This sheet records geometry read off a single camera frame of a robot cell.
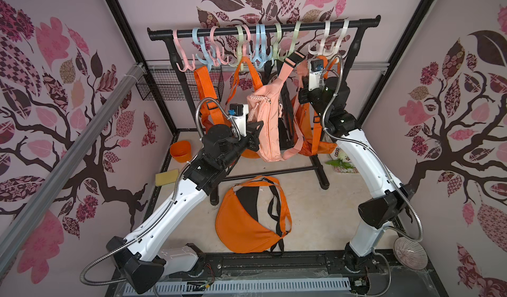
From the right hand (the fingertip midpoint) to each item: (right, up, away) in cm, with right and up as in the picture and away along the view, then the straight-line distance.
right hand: (307, 73), depth 68 cm
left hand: (-16, -19, -5) cm, 26 cm away
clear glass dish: (+42, -68, +7) cm, 80 cm away
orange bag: (-23, -29, +22) cm, 43 cm away
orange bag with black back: (-27, -58, +16) cm, 66 cm away
